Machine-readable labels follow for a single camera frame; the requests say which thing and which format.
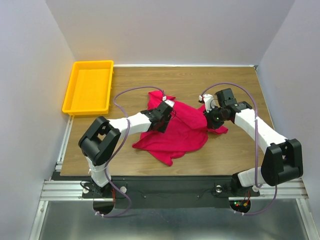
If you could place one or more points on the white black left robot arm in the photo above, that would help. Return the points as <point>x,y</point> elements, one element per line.
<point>101,138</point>

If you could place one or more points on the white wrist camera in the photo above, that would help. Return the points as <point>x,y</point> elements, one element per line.
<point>208,101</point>
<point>169,102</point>

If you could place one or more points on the yellow plastic tray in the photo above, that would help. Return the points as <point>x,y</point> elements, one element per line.
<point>89,88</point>

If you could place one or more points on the pink t shirt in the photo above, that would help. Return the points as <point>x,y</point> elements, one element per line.
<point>187,131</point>

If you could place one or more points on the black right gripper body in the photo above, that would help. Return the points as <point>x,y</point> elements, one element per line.
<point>216,117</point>

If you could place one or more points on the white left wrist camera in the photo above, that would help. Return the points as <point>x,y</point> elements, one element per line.
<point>169,102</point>

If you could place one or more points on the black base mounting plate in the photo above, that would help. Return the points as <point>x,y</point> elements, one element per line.
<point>168,192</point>

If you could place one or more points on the aluminium frame rail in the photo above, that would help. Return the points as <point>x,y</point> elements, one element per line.
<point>70,190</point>

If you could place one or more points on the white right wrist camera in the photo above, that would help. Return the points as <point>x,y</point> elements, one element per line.
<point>208,101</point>

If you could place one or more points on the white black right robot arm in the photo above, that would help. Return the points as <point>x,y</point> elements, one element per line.
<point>282,161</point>

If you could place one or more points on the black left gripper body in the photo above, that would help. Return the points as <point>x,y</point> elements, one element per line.
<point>164,123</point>

